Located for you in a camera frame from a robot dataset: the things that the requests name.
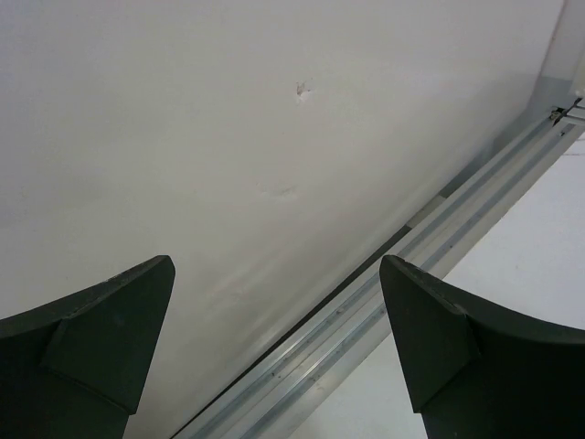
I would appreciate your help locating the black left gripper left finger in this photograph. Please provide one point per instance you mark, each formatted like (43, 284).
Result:
(76, 367)

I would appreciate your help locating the aluminium table edge rail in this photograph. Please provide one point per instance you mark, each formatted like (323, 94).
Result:
(276, 396)

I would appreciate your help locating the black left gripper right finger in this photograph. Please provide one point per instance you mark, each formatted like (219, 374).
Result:
(475, 369)

